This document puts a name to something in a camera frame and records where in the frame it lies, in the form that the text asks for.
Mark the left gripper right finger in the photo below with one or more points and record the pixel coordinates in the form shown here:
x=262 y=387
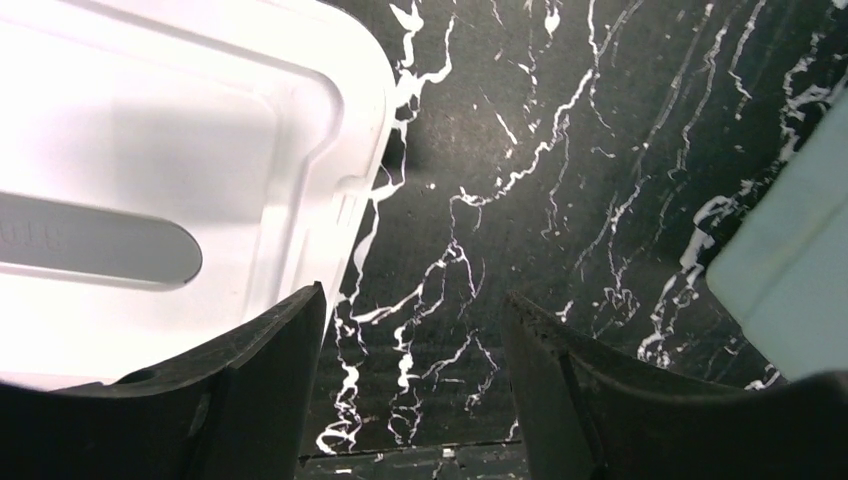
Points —
x=589 y=411

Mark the teal plastic bin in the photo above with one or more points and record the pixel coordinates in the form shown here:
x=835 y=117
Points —
x=783 y=275

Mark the white bin lid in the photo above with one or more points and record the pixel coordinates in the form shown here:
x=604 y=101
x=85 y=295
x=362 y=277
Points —
x=172 y=169

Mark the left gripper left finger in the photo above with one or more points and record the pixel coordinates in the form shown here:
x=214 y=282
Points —
x=234 y=407

